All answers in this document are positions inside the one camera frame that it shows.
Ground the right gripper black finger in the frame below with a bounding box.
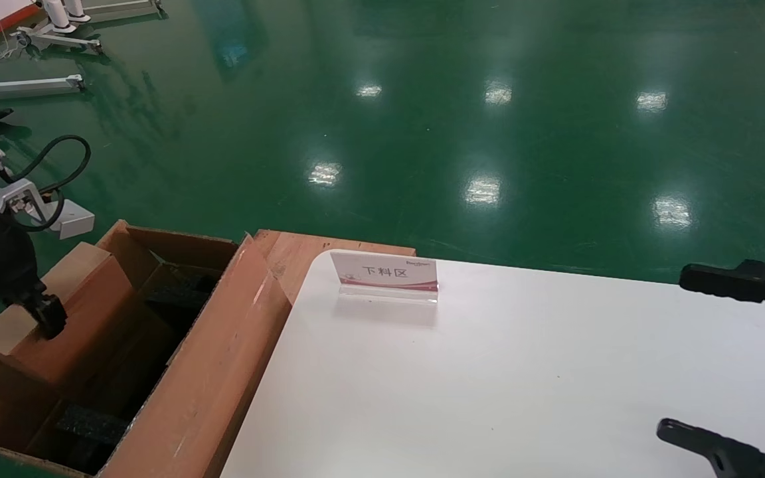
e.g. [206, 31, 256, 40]
[656, 418, 765, 478]
[679, 260, 765, 331]

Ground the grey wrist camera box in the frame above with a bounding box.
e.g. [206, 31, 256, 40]
[0, 147, 96, 242]

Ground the large cardboard box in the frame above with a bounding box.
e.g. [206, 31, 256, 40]
[0, 220, 294, 478]

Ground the acrylic sign with red print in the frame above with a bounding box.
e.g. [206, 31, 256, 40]
[329, 251, 440, 305]

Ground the small cardboard box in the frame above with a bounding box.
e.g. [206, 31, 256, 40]
[0, 242, 159, 390]

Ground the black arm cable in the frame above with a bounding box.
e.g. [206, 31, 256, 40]
[0, 135, 92, 233]

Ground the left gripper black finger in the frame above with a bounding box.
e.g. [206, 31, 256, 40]
[26, 293, 68, 340]

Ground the white stand leg bar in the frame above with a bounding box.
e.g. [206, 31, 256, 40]
[0, 74, 86, 100]

